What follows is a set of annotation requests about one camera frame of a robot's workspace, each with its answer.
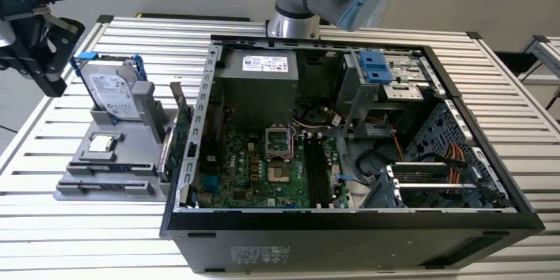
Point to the metal disk bay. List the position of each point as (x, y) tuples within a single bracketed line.
[(437, 186)]

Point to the grey parts rack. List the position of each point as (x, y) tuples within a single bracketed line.
[(130, 149)]

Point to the metal locking lever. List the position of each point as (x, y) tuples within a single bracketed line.
[(290, 144)]

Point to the grey power supply unit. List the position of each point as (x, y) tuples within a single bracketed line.
[(257, 96)]

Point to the green graphics card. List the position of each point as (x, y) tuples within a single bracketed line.
[(178, 129)]

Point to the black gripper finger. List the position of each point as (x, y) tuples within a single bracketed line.
[(52, 85)]

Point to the blue plastic drive bracket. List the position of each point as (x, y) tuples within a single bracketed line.
[(373, 63)]

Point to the black rail with yellow end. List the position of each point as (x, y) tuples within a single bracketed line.
[(196, 17)]

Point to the silver CPU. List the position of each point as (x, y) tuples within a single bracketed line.
[(101, 144)]

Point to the CPU socket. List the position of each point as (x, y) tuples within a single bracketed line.
[(280, 172)]

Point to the green motherboard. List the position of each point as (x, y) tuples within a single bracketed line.
[(284, 191)]

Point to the hard disk in blue carrier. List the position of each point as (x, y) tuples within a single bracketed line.
[(109, 86)]

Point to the black RAM slot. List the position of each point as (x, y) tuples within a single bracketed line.
[(310, 168), (326, 168), (321, 168), (316, 168)]

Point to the black open PC case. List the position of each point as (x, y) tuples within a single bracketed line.
[(305, 247)]

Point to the aluminium side table frame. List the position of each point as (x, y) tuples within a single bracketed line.
[(542, 47)]

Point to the metal drive cage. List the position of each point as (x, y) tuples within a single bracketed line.
[(402, 91)]

